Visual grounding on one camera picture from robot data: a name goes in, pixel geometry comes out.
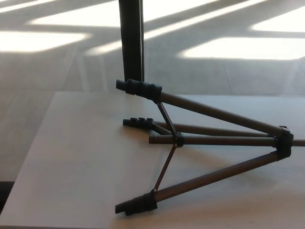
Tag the black upright pillar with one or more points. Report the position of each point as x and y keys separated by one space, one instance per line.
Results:
x=131 y=35

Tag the brown and black camera tripod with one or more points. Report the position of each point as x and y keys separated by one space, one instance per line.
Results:
x=214 y=112

